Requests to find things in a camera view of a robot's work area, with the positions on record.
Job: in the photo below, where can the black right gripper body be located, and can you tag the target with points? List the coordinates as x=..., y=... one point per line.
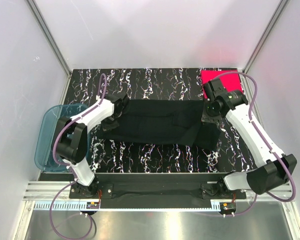
x=209, y=115

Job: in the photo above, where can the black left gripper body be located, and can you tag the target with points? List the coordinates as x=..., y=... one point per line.
x=114, y=117

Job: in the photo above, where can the black t shirt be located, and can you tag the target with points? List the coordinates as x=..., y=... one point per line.
x=164, y=122

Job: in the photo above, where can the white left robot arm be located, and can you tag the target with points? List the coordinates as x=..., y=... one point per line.
x=70, y=140

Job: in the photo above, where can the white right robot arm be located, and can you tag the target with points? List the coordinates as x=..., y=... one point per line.
x=273, y=167

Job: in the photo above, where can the folded red t shirt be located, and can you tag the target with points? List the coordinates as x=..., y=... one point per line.
x=231, y=82

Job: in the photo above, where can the blue transparent plastic bin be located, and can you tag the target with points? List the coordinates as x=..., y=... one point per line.
x=43, y=157

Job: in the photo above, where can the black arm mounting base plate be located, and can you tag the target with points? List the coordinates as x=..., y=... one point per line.
x=163, y=177

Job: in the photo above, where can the aluminium frame rail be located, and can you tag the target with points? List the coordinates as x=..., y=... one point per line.
x=46, y=190

